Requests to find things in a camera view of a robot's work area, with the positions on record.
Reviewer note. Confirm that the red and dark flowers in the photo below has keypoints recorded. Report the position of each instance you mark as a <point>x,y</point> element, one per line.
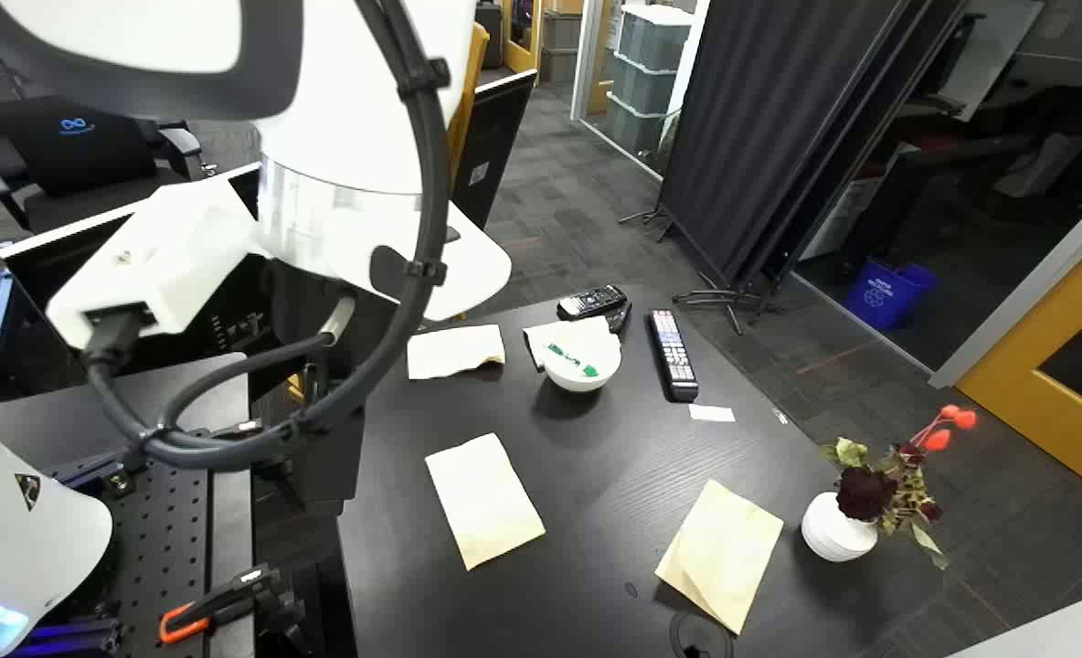
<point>900,478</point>

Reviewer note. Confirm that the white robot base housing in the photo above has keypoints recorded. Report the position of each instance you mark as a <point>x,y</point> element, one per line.
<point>12,533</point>

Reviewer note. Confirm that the green marker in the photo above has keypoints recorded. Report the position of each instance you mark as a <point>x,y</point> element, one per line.
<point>572,359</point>

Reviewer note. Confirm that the black curtain divider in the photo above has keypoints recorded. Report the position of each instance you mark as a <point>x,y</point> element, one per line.
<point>783,122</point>

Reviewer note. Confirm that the small white paper label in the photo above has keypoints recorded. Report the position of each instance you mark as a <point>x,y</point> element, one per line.
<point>709,416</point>

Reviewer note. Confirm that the grey plastic drawer stack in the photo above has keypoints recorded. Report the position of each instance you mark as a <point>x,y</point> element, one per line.
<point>648,66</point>

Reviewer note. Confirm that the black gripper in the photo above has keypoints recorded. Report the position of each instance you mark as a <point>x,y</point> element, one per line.
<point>307,405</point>

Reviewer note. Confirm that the white round vase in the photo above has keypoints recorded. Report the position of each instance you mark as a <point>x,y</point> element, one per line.
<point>835,529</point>

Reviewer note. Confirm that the white bowl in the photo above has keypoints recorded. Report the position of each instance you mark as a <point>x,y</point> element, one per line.
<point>580,359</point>

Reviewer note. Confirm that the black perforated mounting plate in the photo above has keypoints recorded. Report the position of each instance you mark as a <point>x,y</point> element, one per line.
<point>165,537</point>

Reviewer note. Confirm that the black office chair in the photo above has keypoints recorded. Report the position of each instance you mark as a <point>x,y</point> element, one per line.
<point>79,150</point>

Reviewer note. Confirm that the black remote control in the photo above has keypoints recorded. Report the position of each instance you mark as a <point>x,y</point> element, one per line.
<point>672,351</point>

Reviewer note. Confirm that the tan paper napkin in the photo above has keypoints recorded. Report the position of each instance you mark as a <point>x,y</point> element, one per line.
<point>722,559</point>
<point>484,499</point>

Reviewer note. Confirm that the white crumpled napkin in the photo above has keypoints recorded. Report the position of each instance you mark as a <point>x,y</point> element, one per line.
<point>455,351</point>

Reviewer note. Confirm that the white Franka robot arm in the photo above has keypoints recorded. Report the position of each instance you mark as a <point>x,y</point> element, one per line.
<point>321,113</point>

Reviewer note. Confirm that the blue bin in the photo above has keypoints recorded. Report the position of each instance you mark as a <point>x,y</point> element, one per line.
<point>888,293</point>

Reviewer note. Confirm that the yellow wooden door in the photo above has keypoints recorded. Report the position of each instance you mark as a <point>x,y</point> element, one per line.
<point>1058,371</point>

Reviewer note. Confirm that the yellow wooden chair frame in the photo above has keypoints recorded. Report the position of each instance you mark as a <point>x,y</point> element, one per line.
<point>469,96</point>

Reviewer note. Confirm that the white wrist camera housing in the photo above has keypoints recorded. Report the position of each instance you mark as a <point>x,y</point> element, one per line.
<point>159,262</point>

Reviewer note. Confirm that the small black device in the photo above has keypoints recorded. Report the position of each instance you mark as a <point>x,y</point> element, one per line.
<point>594,300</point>

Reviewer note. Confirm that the black desk partition panel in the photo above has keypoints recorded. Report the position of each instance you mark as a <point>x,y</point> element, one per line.
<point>492,147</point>

